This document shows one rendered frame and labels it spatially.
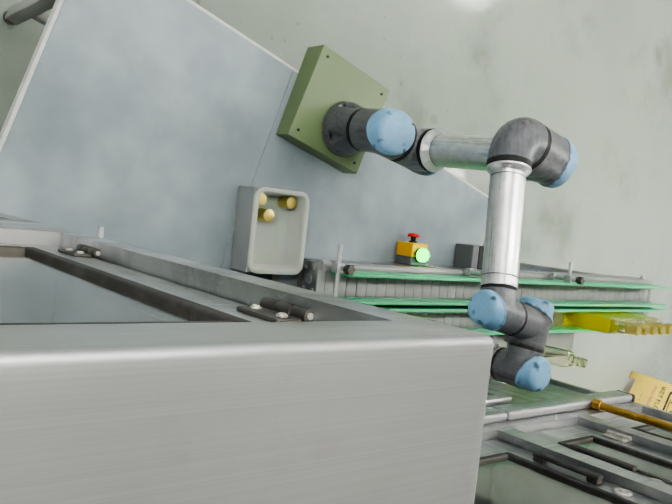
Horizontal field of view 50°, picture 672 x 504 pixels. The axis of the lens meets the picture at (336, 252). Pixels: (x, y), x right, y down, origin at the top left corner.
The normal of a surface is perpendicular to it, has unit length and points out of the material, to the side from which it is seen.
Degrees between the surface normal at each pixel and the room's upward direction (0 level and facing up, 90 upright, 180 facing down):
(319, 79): 4
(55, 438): 0
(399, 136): 9
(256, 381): 0
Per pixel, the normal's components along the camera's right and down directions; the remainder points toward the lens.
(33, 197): 0.62, 0.11
